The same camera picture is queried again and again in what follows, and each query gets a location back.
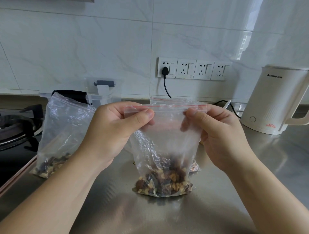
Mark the person's left hand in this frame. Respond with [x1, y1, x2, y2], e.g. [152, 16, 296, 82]
[80, 101, 155, 167]

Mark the person's right hand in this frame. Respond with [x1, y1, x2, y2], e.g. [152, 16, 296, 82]
[181, 104, 254, 173]

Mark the clear zip bag red stripe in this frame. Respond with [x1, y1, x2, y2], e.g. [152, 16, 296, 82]
[150, 96, 201, 174]
[124, 104, 208, 198]

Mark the person's right forearm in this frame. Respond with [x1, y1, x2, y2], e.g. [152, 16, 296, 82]
[212, 151, 309, 234]

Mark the person's left forearm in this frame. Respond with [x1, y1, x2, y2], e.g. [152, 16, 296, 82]
[0, 150, 114, 234]

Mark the clear plastic container grey latch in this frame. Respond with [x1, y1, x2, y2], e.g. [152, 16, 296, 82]
[39, 77, 122, 107]

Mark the mixed nuts and dried fruit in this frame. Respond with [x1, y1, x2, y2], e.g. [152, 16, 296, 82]
[135, 154, 194, 198]
[31, 152, 73, 179]

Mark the white electric kettle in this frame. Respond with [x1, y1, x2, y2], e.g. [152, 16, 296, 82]
[240, 64, 309, 135]

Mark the crumpled clear zip bag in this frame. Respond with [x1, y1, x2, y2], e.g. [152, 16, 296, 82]
[30, 92, 97, 179]

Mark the black gas stove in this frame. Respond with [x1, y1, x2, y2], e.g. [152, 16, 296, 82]
[0, 104, 46, 188]

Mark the black kettle cable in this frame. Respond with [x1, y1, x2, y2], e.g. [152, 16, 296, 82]
[213, 100, 242, 119]

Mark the white wall socket with switch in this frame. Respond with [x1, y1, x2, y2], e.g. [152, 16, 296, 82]
[194, 60, 215, 81]
[175, 58, 197, 80]
[211, 61, 233, 81]
[158, 57, 178, 79]

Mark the black plug with cable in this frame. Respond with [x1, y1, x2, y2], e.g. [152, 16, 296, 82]
[161, 67, 173, 99]

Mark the black handle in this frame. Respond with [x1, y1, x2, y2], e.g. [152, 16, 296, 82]
[51, 90, 88, 104]

